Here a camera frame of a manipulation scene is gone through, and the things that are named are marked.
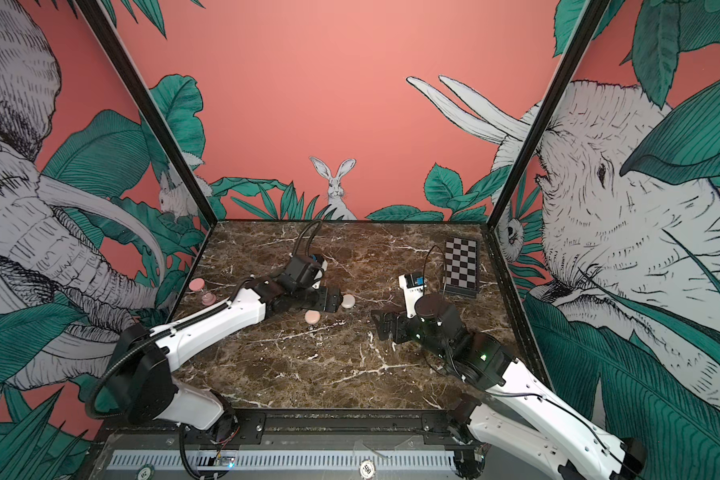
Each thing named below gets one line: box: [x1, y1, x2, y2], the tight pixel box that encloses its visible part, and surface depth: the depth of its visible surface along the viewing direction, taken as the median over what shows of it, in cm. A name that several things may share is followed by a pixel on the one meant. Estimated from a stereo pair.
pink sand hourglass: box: [189, 277, 217, 306], surface depth 97 cm
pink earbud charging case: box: [305, 310, 321, 324], surface depth 94 cm
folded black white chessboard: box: [443, 237, 480, 298], surface depth 106 cm
